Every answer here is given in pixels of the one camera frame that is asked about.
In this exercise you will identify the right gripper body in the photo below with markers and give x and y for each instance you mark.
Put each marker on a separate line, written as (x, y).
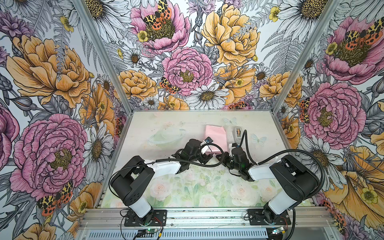
(228, 161)

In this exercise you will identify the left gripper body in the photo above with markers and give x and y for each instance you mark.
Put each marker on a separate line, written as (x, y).
(201, 158)

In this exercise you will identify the purple wrapping paper sheet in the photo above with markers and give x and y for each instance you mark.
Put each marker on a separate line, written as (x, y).
(218, 136)

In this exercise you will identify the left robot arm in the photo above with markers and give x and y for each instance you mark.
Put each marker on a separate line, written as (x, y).
(131, 181)

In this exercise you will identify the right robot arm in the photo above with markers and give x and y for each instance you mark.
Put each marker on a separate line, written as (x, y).
(297, 181)

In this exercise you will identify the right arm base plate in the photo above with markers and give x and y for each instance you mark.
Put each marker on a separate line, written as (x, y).
(262, 217)

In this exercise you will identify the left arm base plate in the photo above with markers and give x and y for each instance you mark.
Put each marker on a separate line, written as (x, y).
(154, 218)

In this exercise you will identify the aluminium front rail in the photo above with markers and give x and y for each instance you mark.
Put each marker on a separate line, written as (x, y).
(306, 223)

